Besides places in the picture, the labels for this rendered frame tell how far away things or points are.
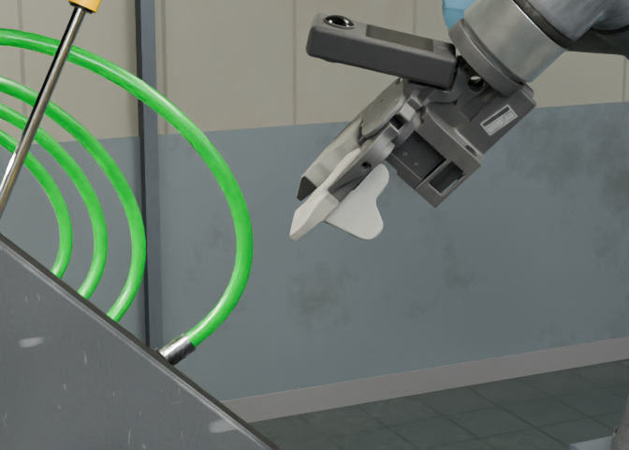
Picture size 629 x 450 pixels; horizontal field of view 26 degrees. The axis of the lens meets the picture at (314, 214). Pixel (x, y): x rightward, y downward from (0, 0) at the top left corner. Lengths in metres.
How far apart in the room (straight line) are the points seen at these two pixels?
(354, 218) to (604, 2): 0.25
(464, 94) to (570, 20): 0.10
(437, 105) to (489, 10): 0.09
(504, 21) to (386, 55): 0.09
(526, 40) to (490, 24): 0.03
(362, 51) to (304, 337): 3.18
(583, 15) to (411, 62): 0.13
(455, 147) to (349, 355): 3.24
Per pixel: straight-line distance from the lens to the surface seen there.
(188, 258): 3.97
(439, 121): 1.05
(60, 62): 0.87
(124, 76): 1.11
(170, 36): 3.86
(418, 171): 1.07
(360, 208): 1.07
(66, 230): 1.50
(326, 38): 1.04
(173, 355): 1.16
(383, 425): 4.17
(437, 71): 1.04
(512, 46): 1.02
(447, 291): 4.39
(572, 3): 1.02
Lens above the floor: 1.51
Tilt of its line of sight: 12 degrees down
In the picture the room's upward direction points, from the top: straight up
